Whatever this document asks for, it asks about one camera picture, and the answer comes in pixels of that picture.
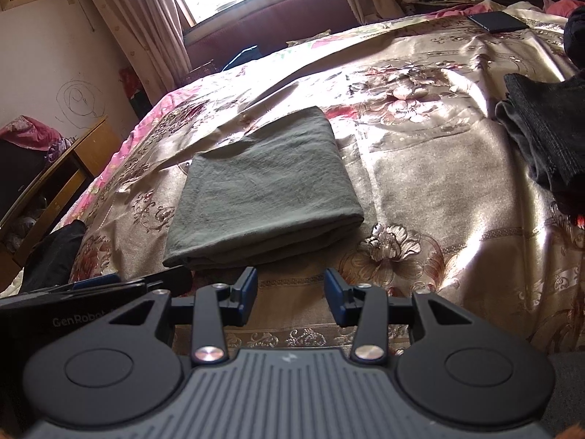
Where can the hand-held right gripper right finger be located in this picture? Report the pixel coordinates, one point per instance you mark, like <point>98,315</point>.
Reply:
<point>331,295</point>

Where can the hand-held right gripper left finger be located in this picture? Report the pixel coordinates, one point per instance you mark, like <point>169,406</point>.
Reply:
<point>249,292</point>

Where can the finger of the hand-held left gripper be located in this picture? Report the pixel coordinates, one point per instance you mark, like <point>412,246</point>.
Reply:
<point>96,281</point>
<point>173,279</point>

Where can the green pants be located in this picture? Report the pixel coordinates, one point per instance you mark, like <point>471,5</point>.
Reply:
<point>265,187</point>

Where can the black folded garment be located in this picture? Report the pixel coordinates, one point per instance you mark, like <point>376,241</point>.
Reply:
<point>55,251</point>

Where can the black television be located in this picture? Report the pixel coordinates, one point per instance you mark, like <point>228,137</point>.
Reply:
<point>18,178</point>

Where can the wooden cabinet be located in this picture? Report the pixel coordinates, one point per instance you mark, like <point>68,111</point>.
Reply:
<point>91,146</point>

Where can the pink printed quilt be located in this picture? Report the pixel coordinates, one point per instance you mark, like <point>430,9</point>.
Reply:
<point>132,141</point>

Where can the gold floral bedspread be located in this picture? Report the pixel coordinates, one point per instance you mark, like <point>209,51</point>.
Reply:
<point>434,169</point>

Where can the pink crumpled cloth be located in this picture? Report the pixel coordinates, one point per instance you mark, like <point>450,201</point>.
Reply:
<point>27,130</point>

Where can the dark blue-edged bag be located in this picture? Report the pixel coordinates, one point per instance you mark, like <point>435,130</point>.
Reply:
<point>244,57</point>

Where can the dark grey knit garment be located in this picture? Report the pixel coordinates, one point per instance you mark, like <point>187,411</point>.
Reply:
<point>544,128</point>

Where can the maroon padded window bench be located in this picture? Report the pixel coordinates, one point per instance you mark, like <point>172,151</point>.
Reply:
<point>297,18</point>

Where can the cluttered bedside table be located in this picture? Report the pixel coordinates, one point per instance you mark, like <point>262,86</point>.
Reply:
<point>448,2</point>

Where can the black smartphone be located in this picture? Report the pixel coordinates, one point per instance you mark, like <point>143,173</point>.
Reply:
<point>498,22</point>

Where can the black bundled garment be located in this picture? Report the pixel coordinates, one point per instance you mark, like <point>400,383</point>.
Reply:
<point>576,32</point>

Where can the pink pillow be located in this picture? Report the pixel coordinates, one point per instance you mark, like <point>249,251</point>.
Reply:
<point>560,7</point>

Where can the red wall decoration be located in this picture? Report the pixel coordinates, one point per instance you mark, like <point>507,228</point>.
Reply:
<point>130,82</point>

